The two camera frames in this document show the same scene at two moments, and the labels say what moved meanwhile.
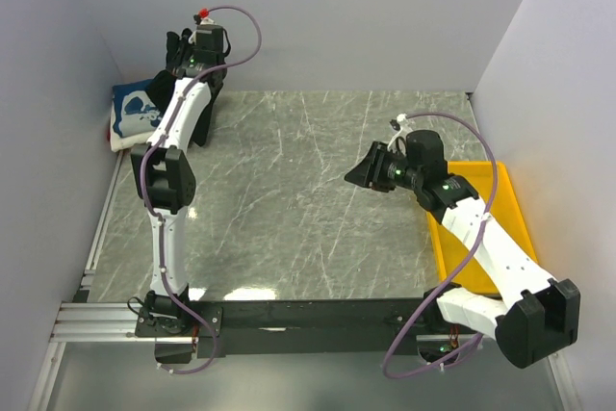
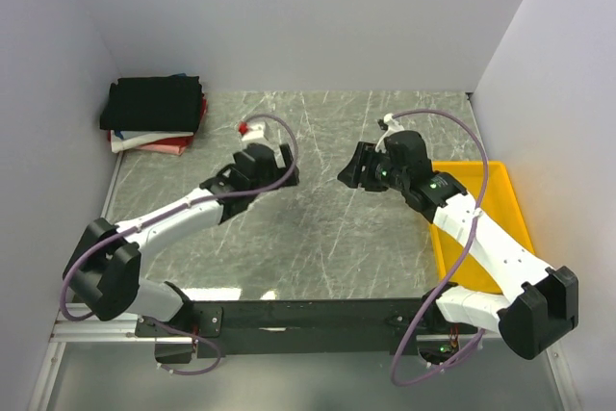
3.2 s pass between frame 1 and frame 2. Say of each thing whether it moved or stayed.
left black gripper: moved
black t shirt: moved
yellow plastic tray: stayed
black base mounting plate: stayed
